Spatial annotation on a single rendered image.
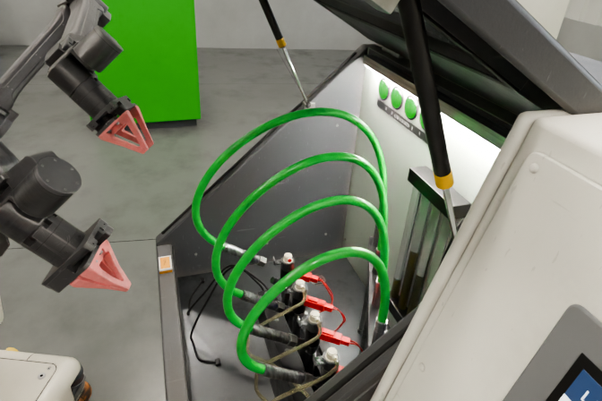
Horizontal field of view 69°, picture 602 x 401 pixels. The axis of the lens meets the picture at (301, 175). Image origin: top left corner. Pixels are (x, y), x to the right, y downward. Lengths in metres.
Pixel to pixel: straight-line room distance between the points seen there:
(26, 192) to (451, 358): 0.53
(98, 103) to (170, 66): 3.26
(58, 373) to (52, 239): 1.25
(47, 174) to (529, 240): 0.54
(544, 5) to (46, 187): 3.42
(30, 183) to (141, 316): 1.80
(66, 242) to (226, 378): 0.52
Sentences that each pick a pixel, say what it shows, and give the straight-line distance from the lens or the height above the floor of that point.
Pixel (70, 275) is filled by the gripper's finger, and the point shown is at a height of 1.26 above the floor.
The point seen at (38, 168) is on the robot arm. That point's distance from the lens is 0.62.
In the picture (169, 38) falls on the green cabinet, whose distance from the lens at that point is 4.05.
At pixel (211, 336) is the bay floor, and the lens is 1.13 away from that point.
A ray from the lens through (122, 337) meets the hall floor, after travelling 2.31.
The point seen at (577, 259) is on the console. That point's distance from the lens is 0.41.
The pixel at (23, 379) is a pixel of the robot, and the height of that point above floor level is 0.28.
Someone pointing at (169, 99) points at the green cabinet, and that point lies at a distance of 4.19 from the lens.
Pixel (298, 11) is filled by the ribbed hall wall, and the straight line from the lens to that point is 7.35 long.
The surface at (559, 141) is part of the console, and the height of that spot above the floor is 1.54.
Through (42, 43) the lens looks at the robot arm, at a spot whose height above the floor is 1.40.
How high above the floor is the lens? 1.68
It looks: 29 degrees down
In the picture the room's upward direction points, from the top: 4 degrees clockwise
